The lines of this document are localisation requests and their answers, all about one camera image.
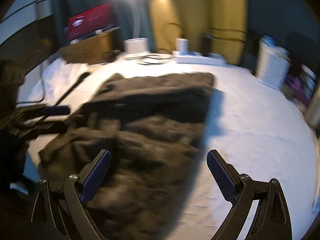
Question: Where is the white desk lamp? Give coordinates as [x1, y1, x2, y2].
[111, 0, 156, 60]

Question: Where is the brown t-shirt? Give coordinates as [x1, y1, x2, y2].
[39, 72, 215, 239]

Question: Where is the brown cardboard box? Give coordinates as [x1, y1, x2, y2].
[59, 28, 120, 65]

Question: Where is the white charger adapter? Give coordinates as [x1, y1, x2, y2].
[176, 38, 189, 54]

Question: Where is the purple plush toy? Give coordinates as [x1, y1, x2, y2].
[285, 75, 311, 106]

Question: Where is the white power strip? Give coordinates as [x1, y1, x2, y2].
[173, 51, 227, 66]

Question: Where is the black coiled cable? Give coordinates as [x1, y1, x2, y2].
[137, 56, 173, 66]

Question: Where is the red screen tablet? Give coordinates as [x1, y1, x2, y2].
[67, 3, 114, 42]

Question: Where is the yellow curtain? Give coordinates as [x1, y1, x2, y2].
[149, 0, 247, 65]

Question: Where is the white folded cloth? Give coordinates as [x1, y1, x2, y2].
[17, 58, 88, 106]

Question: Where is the white plastic basket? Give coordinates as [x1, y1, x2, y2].
[255, 35, 290, 90]

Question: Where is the black charger adapter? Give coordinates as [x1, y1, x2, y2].
[200, 33, 213, 56]

